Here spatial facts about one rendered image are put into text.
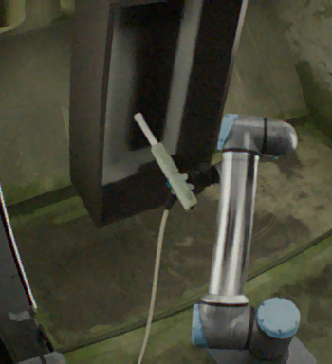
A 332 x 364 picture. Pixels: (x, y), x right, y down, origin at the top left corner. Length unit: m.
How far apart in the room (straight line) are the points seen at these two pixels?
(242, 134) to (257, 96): 2.33
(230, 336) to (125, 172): 1.40
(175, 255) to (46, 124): 1.15
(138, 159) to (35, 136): 0.77
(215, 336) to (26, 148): 2.01
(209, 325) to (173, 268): 1.33
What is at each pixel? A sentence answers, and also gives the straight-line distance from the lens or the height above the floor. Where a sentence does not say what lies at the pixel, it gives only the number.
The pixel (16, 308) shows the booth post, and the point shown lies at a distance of 1.75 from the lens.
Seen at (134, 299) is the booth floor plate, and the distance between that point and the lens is 2.57.
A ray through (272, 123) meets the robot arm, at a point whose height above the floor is 1.31.
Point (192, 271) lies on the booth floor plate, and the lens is 2.71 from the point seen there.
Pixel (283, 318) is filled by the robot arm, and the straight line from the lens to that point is 1.44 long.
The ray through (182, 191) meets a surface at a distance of 1.92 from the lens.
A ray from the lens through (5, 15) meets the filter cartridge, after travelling 2.76.
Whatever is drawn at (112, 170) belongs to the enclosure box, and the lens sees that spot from 2.60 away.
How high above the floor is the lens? 2.04
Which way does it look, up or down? 37 degrees down
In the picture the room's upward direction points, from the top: 1 degrees clockwise
